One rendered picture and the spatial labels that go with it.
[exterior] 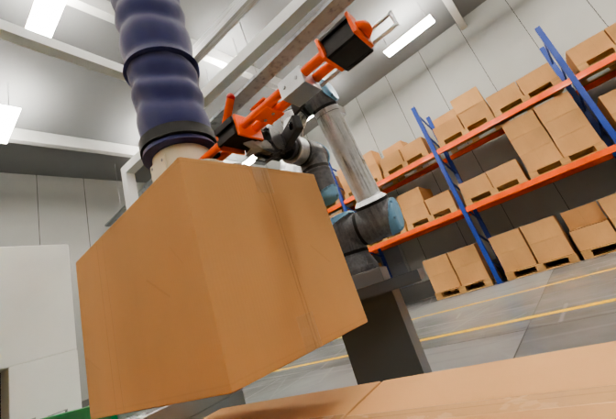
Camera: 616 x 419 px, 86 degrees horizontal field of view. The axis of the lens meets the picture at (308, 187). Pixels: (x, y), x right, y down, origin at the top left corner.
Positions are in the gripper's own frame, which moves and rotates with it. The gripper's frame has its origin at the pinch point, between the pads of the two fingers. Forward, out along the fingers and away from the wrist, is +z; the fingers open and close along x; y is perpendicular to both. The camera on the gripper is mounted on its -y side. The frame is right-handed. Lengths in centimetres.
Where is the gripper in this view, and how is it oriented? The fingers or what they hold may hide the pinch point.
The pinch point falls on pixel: (246, 130)
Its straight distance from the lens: 87.0
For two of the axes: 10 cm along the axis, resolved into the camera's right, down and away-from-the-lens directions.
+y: -7.5, 4.3, 5.0
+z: -5.8, -0.9, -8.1
